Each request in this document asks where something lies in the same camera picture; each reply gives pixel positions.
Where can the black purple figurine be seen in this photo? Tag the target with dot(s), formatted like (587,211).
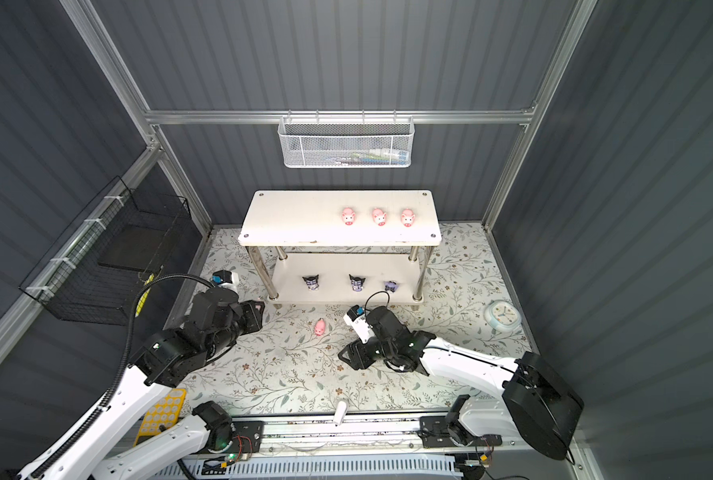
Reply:
(357,283)
(312,282)

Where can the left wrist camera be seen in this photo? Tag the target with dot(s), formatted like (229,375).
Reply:
(226,279)

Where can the tubes in white basket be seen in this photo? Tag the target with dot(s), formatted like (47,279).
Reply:
(375,157)

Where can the white wire wall basket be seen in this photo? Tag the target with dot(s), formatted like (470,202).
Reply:
(309,145)

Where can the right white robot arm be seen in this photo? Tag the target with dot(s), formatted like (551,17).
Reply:
(533,400)

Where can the white round clock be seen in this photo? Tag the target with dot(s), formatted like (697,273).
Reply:
(503,316)

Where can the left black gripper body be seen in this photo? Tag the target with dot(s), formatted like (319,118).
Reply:
(224,340)

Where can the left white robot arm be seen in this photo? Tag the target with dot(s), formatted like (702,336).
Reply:
(85,450)

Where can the yellow calculator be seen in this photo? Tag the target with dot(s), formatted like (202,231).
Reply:
(163,415)

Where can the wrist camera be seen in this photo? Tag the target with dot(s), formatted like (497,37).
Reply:
(356,318)
(226,279)

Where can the black wire wall basket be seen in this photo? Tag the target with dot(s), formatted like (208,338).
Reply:
(126,243)

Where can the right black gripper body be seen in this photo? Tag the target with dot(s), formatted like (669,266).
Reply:
(385,350)

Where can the yellow marker in basket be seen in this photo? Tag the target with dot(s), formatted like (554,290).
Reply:
(143,296)

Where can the white two-tier shelf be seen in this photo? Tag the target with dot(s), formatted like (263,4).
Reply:
(290,234)

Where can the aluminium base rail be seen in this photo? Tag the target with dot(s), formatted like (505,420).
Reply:
(412,445)

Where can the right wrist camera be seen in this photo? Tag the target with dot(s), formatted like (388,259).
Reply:
(356,318)

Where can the pink pig toy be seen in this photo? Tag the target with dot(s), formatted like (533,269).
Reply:
(408,218)
(320,327)
(349,216)
(380,217)

